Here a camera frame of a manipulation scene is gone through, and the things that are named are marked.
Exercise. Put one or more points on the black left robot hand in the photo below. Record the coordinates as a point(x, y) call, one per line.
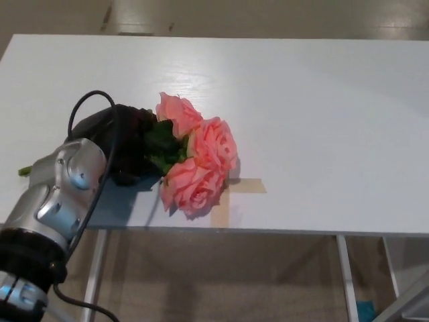
point(127, 147)

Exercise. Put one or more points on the pink rose bouquet green stems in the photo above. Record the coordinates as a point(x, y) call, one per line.
point(207, 151)

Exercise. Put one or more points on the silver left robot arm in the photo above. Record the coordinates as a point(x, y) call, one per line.
point(57, 191)

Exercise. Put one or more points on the white table leg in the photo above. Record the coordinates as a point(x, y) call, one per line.
point(390, 268)
point(347, 281)
point(95, 275)

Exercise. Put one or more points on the teal object on floor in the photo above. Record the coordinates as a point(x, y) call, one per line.
point(365, 312)

